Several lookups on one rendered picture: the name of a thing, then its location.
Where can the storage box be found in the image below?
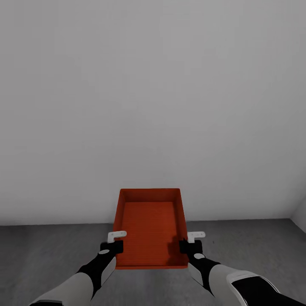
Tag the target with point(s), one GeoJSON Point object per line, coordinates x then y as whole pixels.
{"type": "Point", "coordinates": [155, 224]}

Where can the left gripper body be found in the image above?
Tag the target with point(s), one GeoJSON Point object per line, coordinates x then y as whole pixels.
{"type": "Point", "coordinates": [117, 245]}

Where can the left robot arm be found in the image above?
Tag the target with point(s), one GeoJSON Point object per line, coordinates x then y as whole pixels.
{"type": "Point", "coordinates": [79, 289]}

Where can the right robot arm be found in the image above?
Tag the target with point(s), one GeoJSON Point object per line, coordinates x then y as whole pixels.
{"type": "Point", "coordinates": [231, 287]}

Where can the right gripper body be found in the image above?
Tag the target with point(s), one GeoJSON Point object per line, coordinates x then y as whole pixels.
{"type": "Point", "coordinates": [185, 246]}

